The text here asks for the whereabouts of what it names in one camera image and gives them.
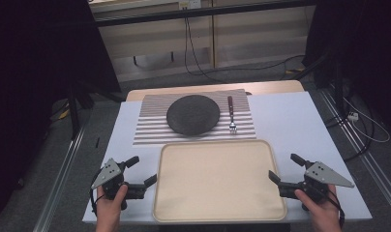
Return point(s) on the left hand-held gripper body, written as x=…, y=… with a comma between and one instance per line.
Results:
x=107, y=172

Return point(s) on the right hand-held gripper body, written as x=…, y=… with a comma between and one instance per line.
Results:
x=325, y=175

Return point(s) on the person's left hand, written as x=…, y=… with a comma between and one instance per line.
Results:
x=110, y=206

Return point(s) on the person's right hand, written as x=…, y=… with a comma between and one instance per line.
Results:
x=322, y=211

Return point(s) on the small black floor piece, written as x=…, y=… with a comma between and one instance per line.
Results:
x=97, y=142

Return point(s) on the striped placemat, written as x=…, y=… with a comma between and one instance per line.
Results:
x=151, y=129

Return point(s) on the beige plastic tray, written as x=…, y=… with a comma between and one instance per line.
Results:
x=218, y=182

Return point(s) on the white power strip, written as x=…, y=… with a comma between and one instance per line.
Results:
x=353, y=116

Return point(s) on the black metal stand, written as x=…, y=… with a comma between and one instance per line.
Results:
x=75, y=106

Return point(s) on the dark grey round plate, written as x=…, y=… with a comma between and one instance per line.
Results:
x=193, y=114

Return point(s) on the black curtain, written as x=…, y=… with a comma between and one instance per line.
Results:
x=38, y=64
x=361, y=48

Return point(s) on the light wooden cabinet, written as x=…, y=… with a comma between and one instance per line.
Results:
x=248, y=42

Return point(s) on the black metal bar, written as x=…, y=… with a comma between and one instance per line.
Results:
x=196, y=13

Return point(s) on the aluminium floor rail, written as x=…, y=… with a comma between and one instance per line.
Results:
x=59, y=180
x=361, y=151

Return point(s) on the white wall socket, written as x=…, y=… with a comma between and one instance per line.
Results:
x=189, y=4

